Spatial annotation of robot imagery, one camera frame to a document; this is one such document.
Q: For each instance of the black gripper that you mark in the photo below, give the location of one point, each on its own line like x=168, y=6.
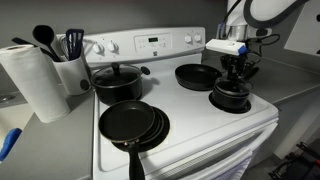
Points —
x=233, y=60

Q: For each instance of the small glass pot lid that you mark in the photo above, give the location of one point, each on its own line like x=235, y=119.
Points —
x=233, y=88

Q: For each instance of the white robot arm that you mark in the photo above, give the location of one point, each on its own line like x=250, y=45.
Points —
x=266, y=8

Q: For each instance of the small black pot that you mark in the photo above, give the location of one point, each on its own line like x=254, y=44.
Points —
x=230, y=103

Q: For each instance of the white stove knob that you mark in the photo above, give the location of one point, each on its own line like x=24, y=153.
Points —
x=188, y=38
x=197, y=37
x=98, y=48
x=112, y=46

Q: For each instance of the white electric stove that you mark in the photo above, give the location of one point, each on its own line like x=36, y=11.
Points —
x=200, y=116

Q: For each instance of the large glass pot lid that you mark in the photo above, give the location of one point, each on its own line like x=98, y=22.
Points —
x=115, y=68

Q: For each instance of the large black pot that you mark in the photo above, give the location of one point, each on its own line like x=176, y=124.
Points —
x=116, y=92

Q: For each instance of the large black frying pan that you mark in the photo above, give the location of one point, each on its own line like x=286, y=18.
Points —
x=196, y=76

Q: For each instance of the striped dish towel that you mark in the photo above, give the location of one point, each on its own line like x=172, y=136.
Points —
x=240, y=170

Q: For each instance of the small black frying pan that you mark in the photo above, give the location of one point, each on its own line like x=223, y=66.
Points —
x=125, y=121

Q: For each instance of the blue slotted spatula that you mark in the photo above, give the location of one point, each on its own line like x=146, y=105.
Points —
x=74, y=53

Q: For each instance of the white utensil holder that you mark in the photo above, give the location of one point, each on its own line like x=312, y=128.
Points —
x=70, y=75

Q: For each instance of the black ladle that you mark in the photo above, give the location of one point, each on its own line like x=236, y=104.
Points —
x=43, y=33

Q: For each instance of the white paper towel roll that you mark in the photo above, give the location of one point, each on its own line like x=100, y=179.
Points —
x=33, y=83

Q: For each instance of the metal sink fixture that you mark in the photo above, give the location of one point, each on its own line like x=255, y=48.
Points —
x=6, y=98

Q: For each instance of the blue plastic object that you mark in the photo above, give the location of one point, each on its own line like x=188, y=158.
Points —
x=10, y=141

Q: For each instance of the black cart frame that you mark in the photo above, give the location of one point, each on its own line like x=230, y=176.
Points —
x=300, y=166

